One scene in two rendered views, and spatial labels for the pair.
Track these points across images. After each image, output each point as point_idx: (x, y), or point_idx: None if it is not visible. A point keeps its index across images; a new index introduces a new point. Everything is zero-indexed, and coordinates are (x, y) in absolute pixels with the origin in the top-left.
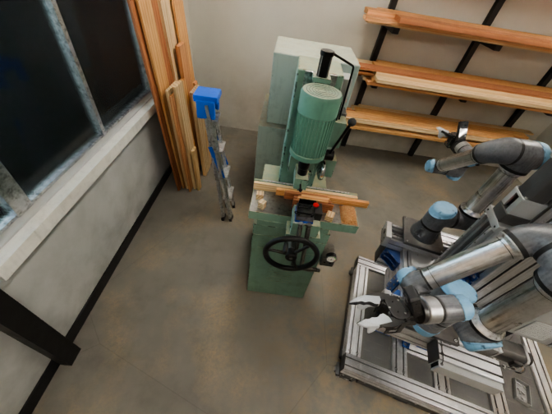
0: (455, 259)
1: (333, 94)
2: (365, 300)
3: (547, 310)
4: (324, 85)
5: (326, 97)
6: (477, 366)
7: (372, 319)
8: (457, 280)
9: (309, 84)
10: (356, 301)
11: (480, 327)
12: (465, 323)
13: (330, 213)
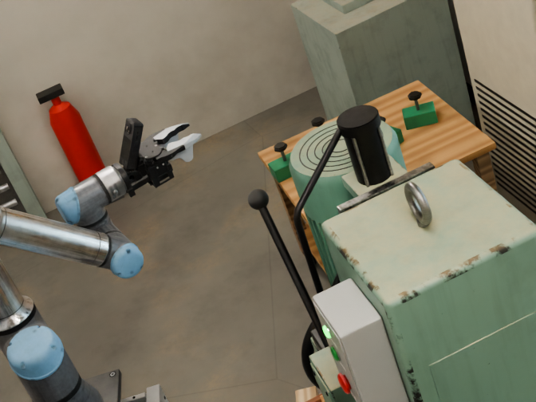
0: (63, 225)
1: (310, 154)
2: (183, 139)
3: None
4: (352, 165)
5: (318, 134)
6: None
7: (173, 128)
8: (33, 356)
9: (385, 143)
10: (192, 133)
11: (25, 296)
12: (39, 314)
13: (307, 398)
